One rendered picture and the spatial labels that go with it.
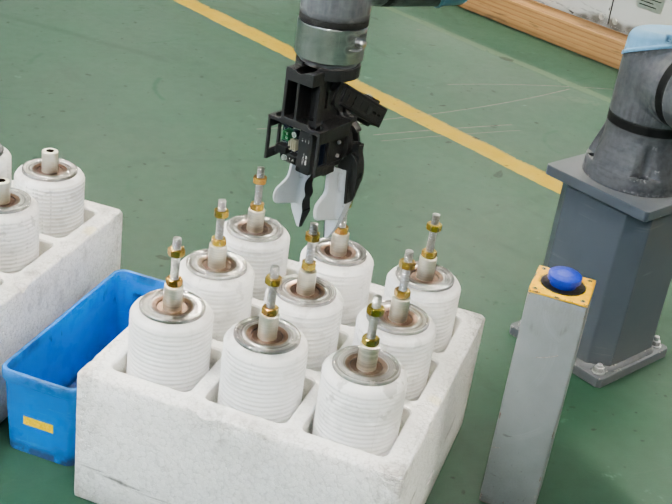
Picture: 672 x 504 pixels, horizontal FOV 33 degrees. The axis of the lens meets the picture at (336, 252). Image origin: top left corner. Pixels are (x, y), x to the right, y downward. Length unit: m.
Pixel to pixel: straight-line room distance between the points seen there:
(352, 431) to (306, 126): 0.33
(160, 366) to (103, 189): 0.91
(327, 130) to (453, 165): 1.27
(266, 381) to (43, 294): 0.40
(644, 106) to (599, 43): 1.75
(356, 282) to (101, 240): 0.40
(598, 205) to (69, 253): 0.76
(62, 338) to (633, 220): 0.82
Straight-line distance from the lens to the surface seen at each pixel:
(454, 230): 2.17
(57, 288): 1.57
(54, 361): 1.55
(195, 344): 1.29
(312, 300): 1.35
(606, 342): 1.78
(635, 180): 1.69
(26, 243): 1.53
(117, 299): 1.67
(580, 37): 3.45
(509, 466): 1.46
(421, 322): 1.34
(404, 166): 2.42
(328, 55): 1.20
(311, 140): 1.22
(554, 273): 1.35
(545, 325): 1.35
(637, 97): 1.67
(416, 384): 1.35
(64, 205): 1.61
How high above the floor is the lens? 0.92
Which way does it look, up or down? 27 degrees down
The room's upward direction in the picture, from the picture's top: 8 degrees clockwise
